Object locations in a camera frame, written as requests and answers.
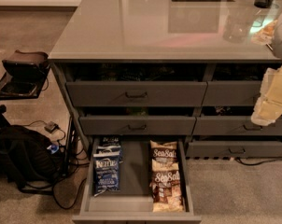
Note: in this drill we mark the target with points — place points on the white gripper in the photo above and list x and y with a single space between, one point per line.
268 107

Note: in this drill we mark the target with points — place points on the grey top right drawer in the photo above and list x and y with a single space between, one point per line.
231 93

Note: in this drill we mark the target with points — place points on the rear brown Sea Salt bag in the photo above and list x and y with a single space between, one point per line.
164 156

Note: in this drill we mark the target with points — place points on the grey middle right drawer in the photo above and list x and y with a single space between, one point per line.
234 125

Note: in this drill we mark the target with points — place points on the black backpack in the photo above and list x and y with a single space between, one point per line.
28 156

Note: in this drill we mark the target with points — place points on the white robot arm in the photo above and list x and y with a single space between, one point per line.
271 36

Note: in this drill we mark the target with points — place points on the front brown Sea Salt bag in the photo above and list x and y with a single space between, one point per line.
166 191

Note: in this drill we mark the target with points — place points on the brown sea salt bag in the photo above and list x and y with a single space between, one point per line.
164 156
166 191

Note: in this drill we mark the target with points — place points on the black power adapter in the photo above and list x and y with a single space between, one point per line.
51 126

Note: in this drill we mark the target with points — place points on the grey middle left drawer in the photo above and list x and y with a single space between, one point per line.
137 125

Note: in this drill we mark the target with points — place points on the rear blue chip bag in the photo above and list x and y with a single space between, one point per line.
110 141

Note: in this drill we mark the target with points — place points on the grey counter cabinet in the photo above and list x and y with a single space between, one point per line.
163 40

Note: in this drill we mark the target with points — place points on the grey bottom right drawer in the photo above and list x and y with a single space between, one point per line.
237 149

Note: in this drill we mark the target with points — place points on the blue Kettle chip bag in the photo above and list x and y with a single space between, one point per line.
107 172

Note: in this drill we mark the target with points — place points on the open grey bottom left drawer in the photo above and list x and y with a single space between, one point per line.
132 203

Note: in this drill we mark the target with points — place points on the middle blue chip bag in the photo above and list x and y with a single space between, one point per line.
118 149

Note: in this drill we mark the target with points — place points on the grey top left drawer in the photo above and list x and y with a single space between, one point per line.
136 93

